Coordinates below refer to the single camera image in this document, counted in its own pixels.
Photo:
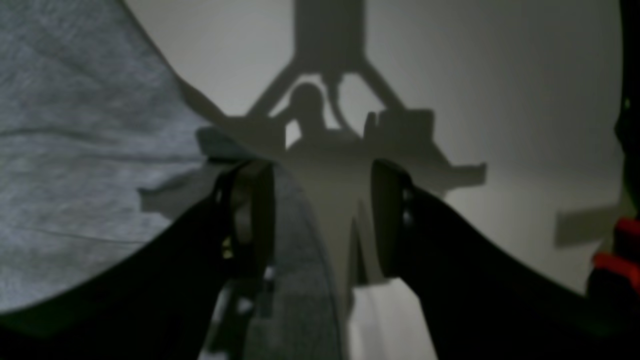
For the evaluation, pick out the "top blue red clamp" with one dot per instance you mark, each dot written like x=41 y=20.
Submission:
x=615 y=273

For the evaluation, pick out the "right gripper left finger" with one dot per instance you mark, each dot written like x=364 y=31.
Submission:
x=157 y=304

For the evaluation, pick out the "grey T-shirt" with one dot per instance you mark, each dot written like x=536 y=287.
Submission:
x=103 y=147

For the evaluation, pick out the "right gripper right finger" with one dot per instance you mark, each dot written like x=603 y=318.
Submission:
x=478 y=302

